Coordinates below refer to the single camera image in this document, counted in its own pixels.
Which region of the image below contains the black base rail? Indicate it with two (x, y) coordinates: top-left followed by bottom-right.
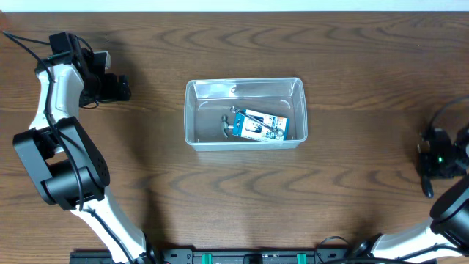
(69, 247), (367, 264)

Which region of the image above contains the clear plastic container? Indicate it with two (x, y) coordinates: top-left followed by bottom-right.
(184, 77), (308, 151)

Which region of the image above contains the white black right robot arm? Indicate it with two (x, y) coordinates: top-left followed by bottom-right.
(354, 126), (468, 263)

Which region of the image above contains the small steel claw hammer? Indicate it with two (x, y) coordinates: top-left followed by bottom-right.
(221, 114), (234, 139)

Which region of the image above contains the silver combination wrench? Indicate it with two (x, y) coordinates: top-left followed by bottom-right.
(229, 105), (286, 139)

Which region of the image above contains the blue white screwdriver box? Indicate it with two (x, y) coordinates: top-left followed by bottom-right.
(230, 108), (290, 142)

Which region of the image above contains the black yellow screwdriver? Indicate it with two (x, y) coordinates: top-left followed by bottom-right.
(421, 176), (434, 199)

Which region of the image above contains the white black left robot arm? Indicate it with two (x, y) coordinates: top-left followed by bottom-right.
(13, 48), (158, 263)

